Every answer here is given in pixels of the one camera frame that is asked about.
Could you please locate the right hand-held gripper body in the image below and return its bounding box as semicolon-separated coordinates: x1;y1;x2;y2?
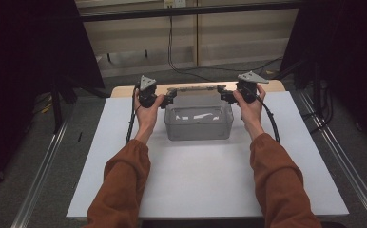
235;70;270;105

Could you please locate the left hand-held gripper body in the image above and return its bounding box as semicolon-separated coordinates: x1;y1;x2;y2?
136;74;165;109

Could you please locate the grey transparent box lid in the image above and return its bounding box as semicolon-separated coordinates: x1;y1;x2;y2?
166;84;227;110

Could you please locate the grey transparent storage box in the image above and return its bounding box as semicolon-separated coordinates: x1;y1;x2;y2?
164;104;235;142

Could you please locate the person's left hand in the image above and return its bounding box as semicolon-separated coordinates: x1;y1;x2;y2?
133;88;166;141

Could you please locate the person's right hand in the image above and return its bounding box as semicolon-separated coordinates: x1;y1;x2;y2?
232;84;267;137

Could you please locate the long beige desk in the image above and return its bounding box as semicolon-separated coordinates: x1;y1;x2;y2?
75;0;299;78

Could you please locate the black metal stand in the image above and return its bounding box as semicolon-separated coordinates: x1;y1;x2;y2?
276;59;336;128
48;74;110;135

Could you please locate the black curtain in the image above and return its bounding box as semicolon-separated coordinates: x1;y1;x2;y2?
0;0;106;193
280;0;367;155

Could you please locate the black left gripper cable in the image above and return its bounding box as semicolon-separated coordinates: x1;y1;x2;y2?
125;85;142;146

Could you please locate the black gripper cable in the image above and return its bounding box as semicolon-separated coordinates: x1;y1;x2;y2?
253;92;281;144
125;85;142;146

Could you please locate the black power cable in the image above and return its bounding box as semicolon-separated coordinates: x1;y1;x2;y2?
166;15;284;82

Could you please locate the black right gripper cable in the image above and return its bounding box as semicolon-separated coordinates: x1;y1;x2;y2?
253;92;281;144

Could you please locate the white wall socket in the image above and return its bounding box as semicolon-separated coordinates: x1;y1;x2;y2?
164;0;187;10

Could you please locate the aluminium floor rail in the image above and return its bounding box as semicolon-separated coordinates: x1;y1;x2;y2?
10;108;75;228
298;89;367;228

